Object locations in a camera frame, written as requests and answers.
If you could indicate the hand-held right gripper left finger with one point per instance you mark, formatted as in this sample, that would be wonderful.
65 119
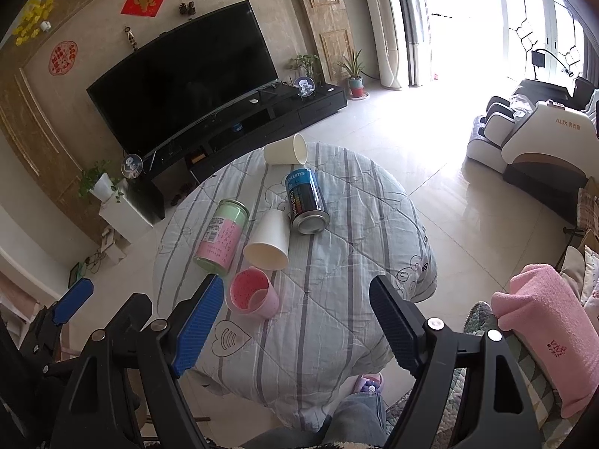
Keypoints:
201 325

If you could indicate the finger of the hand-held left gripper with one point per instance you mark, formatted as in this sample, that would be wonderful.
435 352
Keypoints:
72 301

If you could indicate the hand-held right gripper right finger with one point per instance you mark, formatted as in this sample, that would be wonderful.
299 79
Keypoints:
393 332

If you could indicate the white paper cup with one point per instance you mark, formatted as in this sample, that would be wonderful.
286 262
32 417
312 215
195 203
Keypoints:
283 150
266 245

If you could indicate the pink plastic cup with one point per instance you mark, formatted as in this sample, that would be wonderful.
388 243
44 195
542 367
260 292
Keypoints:
255 294

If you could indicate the purple slipper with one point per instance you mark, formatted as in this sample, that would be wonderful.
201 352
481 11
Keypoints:
369 383

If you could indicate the striped grey quilt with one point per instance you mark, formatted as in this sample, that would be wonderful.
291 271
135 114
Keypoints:
337 262

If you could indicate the green and pink canister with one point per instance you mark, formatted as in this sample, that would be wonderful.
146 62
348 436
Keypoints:
220 236

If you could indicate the person's leg in jeans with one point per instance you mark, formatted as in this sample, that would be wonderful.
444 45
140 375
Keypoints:
346 418

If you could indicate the white side cabinet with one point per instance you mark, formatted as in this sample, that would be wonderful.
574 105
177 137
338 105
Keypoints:
124 217

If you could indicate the potted plant in white pot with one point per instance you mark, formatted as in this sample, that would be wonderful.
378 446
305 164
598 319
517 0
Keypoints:
100 186

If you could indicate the patterned sofa cover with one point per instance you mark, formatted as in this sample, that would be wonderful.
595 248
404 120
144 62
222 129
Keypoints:
529 383

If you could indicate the round figurine plate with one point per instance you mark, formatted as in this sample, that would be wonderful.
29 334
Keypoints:
131 166
304 87

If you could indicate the pink towel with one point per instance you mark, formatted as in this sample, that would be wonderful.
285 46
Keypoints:
547 327

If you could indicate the blue metal can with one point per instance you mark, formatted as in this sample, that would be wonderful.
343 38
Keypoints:
306 196

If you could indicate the beige cushion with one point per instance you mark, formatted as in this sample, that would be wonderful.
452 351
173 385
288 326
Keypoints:
578 271

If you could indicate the black television stand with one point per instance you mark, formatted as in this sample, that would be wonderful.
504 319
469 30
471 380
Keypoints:
281 112

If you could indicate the plaid pillow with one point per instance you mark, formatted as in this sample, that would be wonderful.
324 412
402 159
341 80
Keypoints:
588 206

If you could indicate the white massage chair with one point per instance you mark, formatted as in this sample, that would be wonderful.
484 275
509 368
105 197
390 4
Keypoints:
538 140

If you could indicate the potted plant in red pot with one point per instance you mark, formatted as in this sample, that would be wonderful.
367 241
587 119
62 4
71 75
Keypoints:
355 85

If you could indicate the black flat television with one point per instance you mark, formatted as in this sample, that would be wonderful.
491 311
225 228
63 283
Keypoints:
187 70

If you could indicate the hanging gourd ornament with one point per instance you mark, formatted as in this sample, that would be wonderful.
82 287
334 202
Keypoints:
131 37

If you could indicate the green plant on stand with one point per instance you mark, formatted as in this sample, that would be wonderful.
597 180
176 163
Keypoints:
306 65

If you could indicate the white standing air conditioner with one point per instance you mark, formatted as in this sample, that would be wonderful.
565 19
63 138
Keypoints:
381 28

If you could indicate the tablet on gooseneck stand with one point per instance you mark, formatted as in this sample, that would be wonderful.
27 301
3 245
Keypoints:
538 60

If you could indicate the grey curtain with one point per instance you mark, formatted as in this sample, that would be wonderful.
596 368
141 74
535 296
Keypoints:
412 23

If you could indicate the red round wall decal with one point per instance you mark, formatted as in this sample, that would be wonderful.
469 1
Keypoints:
62 58

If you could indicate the yellow flower wall decoration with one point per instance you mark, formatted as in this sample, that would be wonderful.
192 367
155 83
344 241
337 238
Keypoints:
32 21

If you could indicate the pinecone wall ornament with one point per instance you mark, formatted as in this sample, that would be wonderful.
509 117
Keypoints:
187 9

